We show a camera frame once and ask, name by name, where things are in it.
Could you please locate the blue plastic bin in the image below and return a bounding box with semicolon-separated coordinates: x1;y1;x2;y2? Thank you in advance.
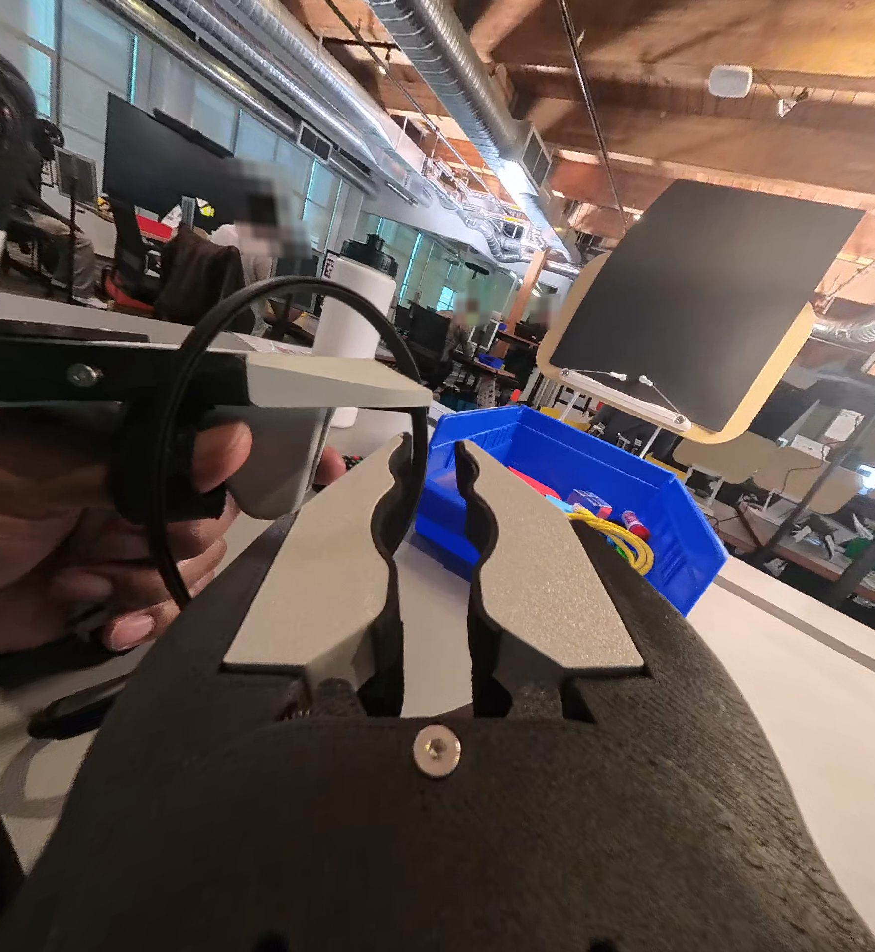
415;405;729;618

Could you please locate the silver spiral duct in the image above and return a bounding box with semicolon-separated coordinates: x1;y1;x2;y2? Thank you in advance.
110;0;416;202

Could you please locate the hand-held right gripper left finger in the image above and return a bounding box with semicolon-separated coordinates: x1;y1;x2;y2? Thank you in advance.
222;433;416;717

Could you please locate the red block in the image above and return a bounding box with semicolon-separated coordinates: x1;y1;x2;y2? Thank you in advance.
508;467;561;501

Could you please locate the dark brown office chair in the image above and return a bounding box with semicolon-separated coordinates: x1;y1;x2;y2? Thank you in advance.
155;227;256;333

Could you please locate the large black monitor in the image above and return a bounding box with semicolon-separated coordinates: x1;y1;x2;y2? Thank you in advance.
103;93;278;224

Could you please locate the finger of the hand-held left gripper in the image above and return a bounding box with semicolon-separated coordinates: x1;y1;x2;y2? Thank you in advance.
223;368;434;522
246;353;434;393

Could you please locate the yellow cable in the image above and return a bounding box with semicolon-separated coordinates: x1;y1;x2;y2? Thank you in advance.
567;509;656;577

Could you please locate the black wood-rimmed board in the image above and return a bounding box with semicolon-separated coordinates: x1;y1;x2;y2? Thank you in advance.
536;178;866;445

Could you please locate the silver ventilation duct with vents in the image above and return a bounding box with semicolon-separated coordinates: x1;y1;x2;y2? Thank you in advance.
367;0;580;261

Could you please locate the person's left hand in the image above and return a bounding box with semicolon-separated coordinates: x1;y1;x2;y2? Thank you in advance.
0;405;349;657

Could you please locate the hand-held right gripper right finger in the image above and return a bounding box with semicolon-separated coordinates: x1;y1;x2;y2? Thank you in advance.
454;439;646;718

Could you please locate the white water bottle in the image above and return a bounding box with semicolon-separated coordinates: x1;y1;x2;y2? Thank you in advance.
312;234;400;428

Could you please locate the black cable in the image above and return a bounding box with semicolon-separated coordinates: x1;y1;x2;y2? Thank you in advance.
147;274;430;607

